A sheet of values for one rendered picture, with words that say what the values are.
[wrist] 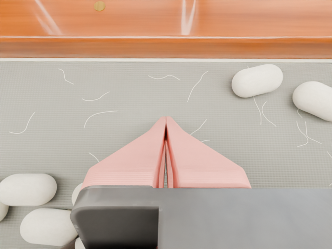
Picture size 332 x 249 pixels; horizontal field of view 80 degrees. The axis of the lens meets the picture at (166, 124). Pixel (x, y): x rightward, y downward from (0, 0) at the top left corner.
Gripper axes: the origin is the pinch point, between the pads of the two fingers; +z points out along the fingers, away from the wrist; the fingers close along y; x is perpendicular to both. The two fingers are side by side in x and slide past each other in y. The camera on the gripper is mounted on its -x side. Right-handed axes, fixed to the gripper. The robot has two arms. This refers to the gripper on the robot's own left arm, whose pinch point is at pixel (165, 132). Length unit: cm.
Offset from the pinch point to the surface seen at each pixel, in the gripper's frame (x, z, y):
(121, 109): 0.5, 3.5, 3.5
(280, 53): -3.1, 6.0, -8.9
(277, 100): -0.1, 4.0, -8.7
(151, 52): -3.1, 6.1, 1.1
